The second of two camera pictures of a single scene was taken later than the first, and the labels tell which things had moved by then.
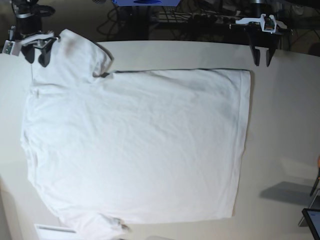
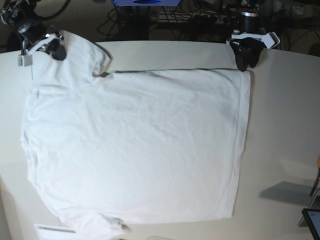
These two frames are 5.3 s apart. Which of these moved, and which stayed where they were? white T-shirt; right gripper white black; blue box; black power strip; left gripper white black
Moved: left gripper white black; right gripper white black
Stayed: blue box; white T-shirt; black power strip
